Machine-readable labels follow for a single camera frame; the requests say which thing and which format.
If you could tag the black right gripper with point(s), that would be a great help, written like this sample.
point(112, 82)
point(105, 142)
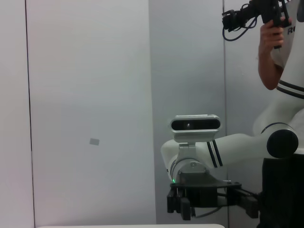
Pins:
point(204, 192)

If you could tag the black handheld teleoperation controller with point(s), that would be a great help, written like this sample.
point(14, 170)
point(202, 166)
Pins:
point(268, 12)

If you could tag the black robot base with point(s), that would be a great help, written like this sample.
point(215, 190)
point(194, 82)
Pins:
point(285, 190)

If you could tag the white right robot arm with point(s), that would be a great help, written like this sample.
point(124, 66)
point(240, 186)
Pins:
point(237, 147)

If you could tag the person's bare forearm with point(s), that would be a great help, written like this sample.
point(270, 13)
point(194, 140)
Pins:
point(267, 69)

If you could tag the person's hand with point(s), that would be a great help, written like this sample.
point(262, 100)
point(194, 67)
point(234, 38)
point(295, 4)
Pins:
point(268, 35)

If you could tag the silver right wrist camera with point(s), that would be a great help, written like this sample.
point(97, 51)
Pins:
point(194, 124)

